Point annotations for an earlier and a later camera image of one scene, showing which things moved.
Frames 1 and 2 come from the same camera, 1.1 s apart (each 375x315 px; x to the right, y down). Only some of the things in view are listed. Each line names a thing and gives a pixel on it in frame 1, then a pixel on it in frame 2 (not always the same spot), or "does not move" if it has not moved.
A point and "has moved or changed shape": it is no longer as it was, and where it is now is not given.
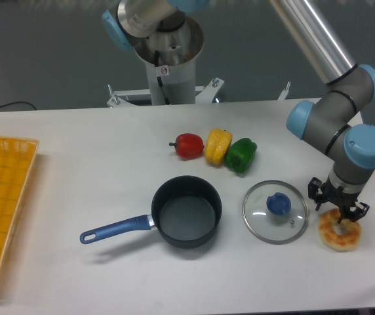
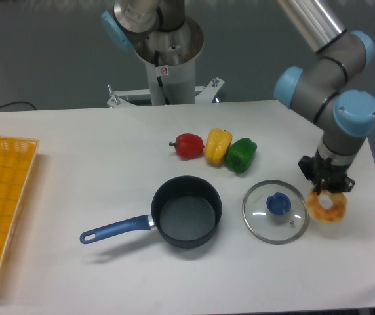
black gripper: x=337 y=196 → x=334 y=176
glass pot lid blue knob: x=274 y=212 does not move
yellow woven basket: x=4 y=166 does not move
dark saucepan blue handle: x=186 y=212 does not move
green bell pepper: x=240 y=156 does not move
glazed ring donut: x=345 y=243 has moved or changed shape
